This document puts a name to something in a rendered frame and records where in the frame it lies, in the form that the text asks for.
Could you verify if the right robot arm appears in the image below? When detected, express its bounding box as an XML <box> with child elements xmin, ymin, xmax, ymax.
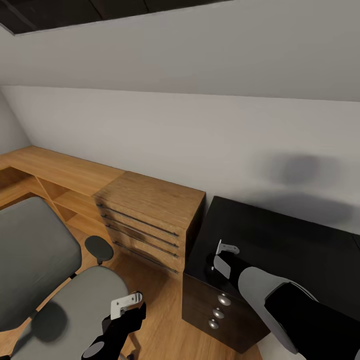
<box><xmin>206</xmin><ymin>243</ymin><xmax>360</xmax><ymax>360</ymax></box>

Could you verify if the swivel chair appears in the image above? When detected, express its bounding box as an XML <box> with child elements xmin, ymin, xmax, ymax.
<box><xmin>0</xmin><ymin>197</ymin><xmax>142</xmax><ymax>360</ymax></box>

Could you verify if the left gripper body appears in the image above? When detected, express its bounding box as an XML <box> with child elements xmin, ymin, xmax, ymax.
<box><xmin>102</xmin><ymin>307</ymin><xmax>142</xmax><ymax>342</ymax></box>

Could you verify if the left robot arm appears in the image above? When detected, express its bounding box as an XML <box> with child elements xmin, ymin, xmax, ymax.
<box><xmin>81</xmin><ymin>293</ymin><xmax>146</xmax><ymax>360</ymax></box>

